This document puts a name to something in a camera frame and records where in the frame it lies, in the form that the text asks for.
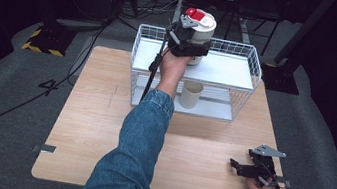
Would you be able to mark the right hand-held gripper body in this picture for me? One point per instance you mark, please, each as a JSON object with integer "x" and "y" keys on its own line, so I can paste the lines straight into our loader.
{"x": 265, "y": 166}

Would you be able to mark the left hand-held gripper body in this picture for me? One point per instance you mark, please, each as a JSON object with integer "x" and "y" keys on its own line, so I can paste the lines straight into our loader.
{"x": 180, "y": 37}

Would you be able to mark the white cup with red lid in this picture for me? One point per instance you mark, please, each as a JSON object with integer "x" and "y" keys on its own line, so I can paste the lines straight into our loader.
{"x": 204, "y": 29}

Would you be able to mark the white paper cup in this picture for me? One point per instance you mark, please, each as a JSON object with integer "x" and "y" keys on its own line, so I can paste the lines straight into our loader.
{"x": 190, "y": 96}

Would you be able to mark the black chair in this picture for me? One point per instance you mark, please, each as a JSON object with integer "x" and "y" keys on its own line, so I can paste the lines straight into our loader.
{"x": 257, "y": 6}

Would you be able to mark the black slanted stand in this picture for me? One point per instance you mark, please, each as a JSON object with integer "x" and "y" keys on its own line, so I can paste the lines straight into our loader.
{"x": 294, "y": 42}

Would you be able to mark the yellow black striped stand base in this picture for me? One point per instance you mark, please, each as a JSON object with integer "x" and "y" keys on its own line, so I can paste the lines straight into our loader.
{"x": 46, "y": 41}

